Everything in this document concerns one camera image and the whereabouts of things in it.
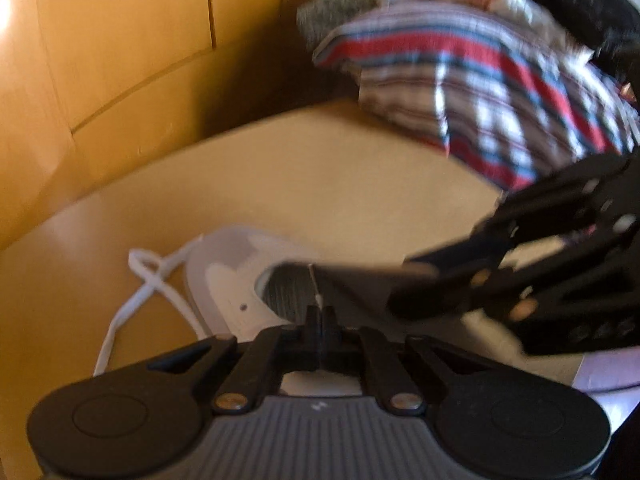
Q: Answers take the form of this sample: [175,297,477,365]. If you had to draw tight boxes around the grey leaf-print cloth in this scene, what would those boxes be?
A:
[297,0,381,46]

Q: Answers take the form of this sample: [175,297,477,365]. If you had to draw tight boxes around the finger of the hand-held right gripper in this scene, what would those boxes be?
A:
[475,152,640,247]
[390,230,640,327]

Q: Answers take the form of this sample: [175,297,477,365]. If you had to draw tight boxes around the striped blanket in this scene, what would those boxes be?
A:
[312,2,640,193]

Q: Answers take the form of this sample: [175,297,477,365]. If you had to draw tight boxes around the white sneaker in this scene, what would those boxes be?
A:
[184,226,396,341]

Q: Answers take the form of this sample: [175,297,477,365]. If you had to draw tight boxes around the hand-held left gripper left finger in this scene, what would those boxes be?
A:
[145,306,321,416]

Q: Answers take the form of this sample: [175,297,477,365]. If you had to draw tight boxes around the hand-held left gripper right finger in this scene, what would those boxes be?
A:
[320,306,496,415]

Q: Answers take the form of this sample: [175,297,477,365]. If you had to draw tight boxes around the white shoelace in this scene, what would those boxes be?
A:
[94,235,323,377]

